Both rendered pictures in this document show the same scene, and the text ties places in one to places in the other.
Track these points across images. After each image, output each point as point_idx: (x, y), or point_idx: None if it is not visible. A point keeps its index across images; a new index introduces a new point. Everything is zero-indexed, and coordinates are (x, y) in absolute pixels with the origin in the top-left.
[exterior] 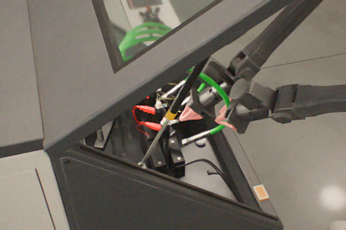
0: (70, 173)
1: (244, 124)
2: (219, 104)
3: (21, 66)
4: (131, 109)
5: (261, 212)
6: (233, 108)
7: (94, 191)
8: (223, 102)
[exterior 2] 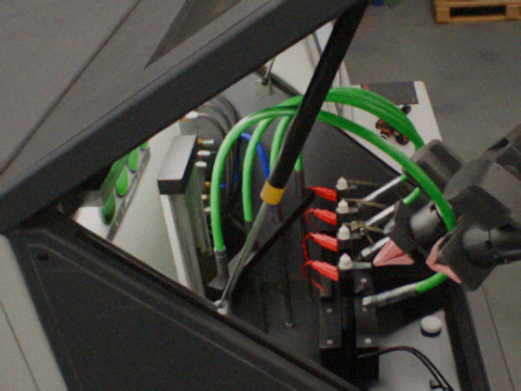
0: (52, 285)
1: (479, 273)
2: (513, 295)
3: (45, 85)
4: (320, 252)
5: None
6: (457, 234)
7: (111, 339)
8: (520, 293)
